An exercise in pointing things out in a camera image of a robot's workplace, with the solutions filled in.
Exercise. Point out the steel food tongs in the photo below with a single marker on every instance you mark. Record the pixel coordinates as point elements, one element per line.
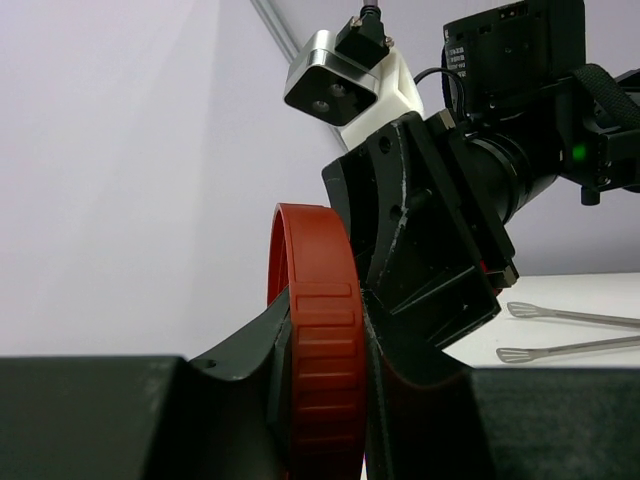
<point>572,333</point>

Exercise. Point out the right corner aluminium post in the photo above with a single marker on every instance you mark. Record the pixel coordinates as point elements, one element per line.
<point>278,28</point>

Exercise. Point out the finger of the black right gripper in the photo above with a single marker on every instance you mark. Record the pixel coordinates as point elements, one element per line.
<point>353,187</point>
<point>406,295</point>

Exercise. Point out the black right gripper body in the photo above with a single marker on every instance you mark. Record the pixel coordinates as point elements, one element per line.
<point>463,223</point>

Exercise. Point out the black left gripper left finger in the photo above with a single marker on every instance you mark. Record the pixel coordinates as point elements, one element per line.
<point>147,417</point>

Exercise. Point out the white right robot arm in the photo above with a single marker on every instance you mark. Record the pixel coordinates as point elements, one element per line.
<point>516,77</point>

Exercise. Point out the red round lid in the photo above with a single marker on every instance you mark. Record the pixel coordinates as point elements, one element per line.
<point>311,258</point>

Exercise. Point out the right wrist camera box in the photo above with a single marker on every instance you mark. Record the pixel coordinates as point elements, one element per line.
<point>355,80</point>

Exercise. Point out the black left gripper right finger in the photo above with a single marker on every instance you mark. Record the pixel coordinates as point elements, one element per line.
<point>434,417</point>

